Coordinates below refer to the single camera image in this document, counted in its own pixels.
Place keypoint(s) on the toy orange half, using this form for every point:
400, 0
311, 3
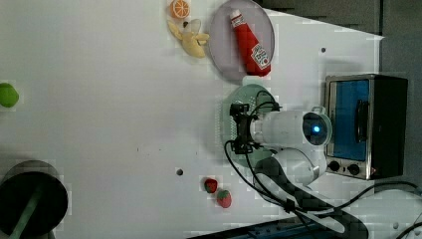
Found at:
179, 9

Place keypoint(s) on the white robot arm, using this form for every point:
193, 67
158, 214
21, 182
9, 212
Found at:
284, 150

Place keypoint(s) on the large red toy strawberry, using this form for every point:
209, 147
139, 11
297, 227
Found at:
224, 198

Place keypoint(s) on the green toy lime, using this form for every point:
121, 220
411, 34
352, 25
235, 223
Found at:
9, 97

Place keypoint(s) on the black toaster oven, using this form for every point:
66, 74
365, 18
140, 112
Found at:
368, 115

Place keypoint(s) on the small red toy strawberry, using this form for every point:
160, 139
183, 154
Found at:
211, 185

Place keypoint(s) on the mint green oval strainer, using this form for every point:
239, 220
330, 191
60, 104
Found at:
252, 92

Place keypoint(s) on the grey oval plate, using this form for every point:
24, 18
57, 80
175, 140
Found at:
223, 45

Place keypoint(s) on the green slotted spatula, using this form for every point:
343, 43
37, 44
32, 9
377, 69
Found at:
27, 213

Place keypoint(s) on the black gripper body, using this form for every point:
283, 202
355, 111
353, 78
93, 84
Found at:
243, 142

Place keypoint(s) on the red ketchup bottle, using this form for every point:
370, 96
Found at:
254, 56

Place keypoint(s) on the black utensil cup with spatula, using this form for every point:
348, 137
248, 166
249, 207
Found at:
17, 186

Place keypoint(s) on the peeled toy banana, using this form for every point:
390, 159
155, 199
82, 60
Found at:
191, 39

